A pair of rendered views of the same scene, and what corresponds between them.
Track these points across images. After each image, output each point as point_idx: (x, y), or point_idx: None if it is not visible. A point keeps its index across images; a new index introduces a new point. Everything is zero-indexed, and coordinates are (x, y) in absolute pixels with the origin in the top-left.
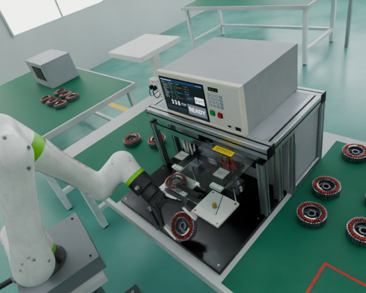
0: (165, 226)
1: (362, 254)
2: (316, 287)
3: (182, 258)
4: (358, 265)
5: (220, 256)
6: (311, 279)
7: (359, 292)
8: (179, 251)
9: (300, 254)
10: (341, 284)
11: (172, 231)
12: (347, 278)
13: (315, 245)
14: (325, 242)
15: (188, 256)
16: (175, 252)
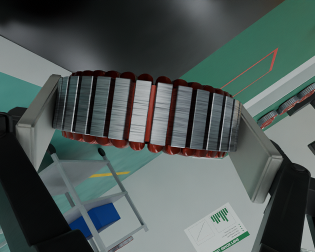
0: (35, 168)
1: (312, 33)
2: (236, 79)
3: (28, 80)
4: (292, 48)
5: None
6: (242, 71)
7: (259, 75)
8: (17, 55)
9: (271, 39)
10: (258, 70)
11: (51, 116)
12: (269, 63)
13: (302, 21)
14: (314, 16)
15: (57, 69)
16: None
